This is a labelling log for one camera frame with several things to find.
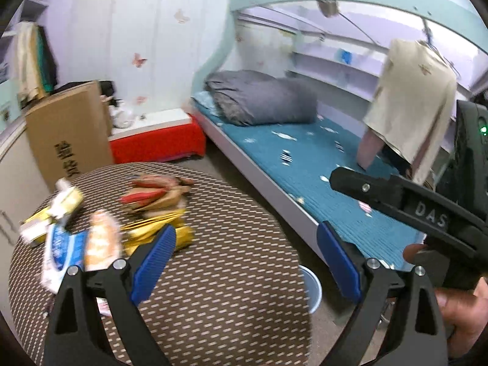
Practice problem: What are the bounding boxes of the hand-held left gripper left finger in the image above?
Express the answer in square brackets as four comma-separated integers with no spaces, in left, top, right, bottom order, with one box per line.
[42,224,180,366]

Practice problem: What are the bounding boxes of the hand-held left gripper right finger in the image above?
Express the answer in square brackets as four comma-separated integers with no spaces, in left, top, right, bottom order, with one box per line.
[317,221,458,366]

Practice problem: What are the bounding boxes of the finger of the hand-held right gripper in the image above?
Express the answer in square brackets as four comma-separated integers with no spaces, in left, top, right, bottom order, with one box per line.
[330,167,405,210]

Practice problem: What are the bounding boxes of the clear plastic bin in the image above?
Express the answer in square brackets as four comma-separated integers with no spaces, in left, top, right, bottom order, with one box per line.
[297,265,323,313]

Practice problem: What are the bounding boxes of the gold foil wrapper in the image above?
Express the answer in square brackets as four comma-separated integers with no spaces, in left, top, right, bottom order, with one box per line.
[120,208,195,256]

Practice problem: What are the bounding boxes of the orange wrapper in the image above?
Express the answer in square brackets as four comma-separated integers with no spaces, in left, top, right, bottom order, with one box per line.
[84,210,123,273]

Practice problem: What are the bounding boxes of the pile of red brown sachets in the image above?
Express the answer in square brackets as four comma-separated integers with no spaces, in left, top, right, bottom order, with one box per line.
[120,173,193,220]

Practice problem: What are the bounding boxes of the blue white wrapper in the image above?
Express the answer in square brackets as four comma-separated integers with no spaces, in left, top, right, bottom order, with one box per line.
[40,223,90,294]

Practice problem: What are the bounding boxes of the yellow white wrapper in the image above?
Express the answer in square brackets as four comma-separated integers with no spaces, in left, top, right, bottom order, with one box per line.
[48,178,84,222]

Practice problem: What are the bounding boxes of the white yellow packet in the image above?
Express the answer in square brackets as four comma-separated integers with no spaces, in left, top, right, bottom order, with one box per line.
[19,211,54,245]

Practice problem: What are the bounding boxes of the person's right hand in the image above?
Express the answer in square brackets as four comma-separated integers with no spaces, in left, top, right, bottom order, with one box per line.
[403,243,488,353]

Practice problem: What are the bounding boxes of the pink garment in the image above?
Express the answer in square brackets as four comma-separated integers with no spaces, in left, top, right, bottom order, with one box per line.
[357,129,382,170]

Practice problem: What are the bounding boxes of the black garment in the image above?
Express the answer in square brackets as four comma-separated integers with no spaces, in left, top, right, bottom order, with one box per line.
[381,143,414,178]

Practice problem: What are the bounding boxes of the bed with teal sheet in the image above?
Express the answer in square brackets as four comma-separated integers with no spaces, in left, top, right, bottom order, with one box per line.
[192,91,431,271]

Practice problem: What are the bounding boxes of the brown patterned round table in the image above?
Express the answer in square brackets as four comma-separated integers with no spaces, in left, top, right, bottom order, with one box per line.
[8,162,317,366]

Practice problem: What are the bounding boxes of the pink white wrapper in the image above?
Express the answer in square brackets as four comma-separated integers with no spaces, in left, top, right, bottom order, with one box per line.
[95,296,113,318]

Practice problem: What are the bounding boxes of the beige hanging shirt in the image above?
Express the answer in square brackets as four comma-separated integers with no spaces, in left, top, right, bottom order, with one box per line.
[362,39,458,184]

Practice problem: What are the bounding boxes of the red box with white top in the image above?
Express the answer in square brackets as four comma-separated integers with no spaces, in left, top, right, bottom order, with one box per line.
[109,109,206,164]

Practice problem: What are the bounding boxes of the grey duvet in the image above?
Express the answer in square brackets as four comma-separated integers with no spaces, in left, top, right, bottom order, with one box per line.
[204,70,319,126]

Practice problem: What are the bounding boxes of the white plastic bag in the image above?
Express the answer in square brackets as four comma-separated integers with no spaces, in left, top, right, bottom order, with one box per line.
[110,105,135,129]

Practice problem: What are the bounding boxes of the white mint cabinet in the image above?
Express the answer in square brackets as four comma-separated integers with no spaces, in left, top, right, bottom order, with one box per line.
[0,116,52,271]

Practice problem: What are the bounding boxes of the cardboard box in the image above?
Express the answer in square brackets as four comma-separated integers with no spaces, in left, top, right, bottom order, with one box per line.
[25,81,115,193]

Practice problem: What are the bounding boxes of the light blue pillow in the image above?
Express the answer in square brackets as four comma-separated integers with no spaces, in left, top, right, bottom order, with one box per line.
[191,91,219,118]

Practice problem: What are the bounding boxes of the brown hanging object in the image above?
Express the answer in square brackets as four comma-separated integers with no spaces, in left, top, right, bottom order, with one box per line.
[316,0,341,18]

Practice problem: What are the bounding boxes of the green cloth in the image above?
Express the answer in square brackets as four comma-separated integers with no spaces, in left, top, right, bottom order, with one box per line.
[36,27,59,94]

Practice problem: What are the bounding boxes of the beige cloth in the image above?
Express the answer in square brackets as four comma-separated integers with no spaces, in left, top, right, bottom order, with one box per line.
[14,21,46,100]

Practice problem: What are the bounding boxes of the white wall shelf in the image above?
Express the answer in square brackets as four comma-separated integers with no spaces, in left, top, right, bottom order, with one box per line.
[286,42,386,102]

